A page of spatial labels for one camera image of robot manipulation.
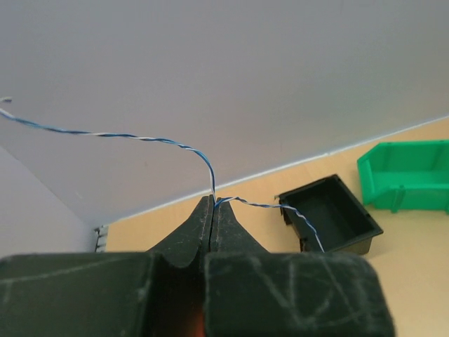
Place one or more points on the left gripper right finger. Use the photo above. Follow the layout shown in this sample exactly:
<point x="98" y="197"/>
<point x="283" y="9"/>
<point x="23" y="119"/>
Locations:
<point x="293" y="294"/>

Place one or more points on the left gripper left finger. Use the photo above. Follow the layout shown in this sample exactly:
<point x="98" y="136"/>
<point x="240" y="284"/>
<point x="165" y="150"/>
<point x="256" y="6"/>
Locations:
<point x="158" y="292"/>

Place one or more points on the green plastic bin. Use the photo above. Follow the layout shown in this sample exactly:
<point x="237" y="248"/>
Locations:
<point x="405" y="176"/>

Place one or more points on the aluminium left side rail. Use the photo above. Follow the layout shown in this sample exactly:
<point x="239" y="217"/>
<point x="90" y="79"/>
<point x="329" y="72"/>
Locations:
<point x="101" y="238"/>

